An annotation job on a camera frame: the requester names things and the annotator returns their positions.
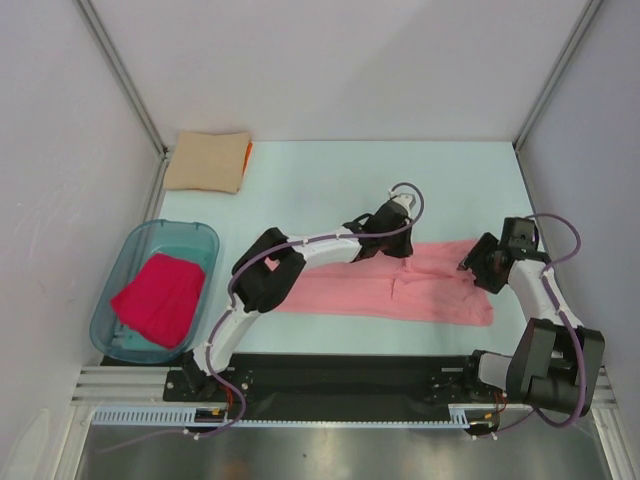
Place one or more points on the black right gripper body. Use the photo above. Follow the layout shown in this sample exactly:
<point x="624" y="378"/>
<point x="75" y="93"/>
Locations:
<point x="481" y="259"/>

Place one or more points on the pink t shirt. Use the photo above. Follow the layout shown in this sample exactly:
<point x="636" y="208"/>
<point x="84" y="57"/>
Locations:
<point x="425" y="287"/>

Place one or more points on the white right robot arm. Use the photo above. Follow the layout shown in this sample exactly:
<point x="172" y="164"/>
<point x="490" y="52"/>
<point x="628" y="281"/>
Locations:
<point x="540" y="330"/>

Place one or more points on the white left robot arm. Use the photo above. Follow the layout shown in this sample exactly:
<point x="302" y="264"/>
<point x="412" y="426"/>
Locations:
<point x="265" y="275"/>

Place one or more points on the beige folded t shirt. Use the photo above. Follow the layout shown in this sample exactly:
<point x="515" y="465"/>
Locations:
<point x="208" y="162"/>

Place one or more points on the teal plastic bin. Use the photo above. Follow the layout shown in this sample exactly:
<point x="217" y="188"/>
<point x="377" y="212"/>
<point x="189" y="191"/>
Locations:
<point x="194" y="242"/>

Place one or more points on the red t shirt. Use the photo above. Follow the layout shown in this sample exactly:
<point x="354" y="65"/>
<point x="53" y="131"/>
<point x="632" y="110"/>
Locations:
<point x="160" y="303"/>

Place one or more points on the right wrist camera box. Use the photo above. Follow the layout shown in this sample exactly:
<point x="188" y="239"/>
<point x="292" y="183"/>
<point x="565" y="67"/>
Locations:
<point x="519" y="233"/>

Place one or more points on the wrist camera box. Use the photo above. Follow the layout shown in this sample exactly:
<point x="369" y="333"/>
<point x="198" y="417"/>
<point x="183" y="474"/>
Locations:
<point x="519" y="233"/>
<point x="406" y="200"/>

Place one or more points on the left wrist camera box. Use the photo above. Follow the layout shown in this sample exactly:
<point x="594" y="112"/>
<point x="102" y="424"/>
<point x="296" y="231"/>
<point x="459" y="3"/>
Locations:
<point x="406" y="200"/>

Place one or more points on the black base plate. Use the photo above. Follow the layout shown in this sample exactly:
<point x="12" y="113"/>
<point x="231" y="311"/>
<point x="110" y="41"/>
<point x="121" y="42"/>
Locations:
<point x="397" y="408"/>

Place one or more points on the white cable duct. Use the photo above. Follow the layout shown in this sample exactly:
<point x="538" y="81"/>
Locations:
<point x="209" y="418"/>

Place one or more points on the right aluminium corner post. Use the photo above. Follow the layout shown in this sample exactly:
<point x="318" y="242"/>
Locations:
<point x="577" y="36"/>

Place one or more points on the aluminium corner post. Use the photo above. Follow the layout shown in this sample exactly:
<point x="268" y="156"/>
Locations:
<point x="577" y="36"/>
<point x="113" y="59"/>

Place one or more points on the aluminium frame rail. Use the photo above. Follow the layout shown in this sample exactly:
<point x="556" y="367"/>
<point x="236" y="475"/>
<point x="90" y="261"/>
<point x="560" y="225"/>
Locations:
<point x="146" y="385"/>

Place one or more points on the left aluminium corner post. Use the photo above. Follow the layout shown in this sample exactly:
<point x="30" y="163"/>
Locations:
<point x="113" y="59"/>

